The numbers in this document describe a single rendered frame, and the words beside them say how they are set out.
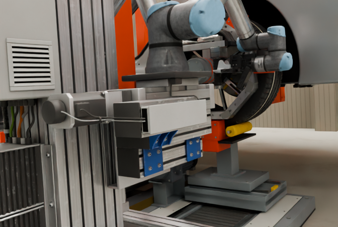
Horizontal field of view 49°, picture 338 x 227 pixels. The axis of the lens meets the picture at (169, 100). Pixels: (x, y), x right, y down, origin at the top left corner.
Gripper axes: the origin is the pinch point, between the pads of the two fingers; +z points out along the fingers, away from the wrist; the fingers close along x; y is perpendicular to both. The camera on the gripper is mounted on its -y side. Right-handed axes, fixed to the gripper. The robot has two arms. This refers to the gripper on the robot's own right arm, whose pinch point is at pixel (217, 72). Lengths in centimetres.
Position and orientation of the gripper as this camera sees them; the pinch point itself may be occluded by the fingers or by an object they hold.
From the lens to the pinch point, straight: 181.3
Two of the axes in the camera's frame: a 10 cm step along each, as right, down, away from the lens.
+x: -5.7, 0.6, -8.2
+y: -0.6, -10.0, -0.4
